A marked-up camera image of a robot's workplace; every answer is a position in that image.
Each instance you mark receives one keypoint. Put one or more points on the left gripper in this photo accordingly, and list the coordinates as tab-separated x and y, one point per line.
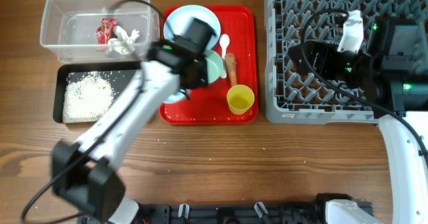
203	79

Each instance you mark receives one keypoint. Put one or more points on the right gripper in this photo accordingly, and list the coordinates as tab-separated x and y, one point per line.
327	52

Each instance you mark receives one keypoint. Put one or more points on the green bowl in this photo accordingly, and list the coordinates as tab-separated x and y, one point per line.
214	65

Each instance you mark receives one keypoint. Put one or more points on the small light blue bowl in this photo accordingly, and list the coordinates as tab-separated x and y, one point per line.
177	97

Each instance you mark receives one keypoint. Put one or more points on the yellow cup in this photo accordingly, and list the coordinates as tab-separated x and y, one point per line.
240	98

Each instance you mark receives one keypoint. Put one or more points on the white rice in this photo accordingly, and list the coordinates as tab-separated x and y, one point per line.
87	99

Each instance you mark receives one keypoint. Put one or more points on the red candy wrapper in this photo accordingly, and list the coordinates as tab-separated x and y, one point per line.
106	29

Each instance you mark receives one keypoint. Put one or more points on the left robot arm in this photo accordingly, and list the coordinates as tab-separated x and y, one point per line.
84	173

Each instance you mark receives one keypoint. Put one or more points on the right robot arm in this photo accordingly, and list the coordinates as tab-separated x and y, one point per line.
382	79

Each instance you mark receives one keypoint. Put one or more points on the grey dishwasher rack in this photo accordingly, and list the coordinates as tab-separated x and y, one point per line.
294	99

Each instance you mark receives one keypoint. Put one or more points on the clear plastic waste bin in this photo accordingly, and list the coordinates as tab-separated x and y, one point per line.
68	29

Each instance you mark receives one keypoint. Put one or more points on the red serving tray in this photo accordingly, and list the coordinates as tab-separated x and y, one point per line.
209	105

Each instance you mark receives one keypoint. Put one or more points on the white plastic spoon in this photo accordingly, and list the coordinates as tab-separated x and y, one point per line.
224	42

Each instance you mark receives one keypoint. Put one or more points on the large light blue plate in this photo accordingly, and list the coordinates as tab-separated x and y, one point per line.
180	19

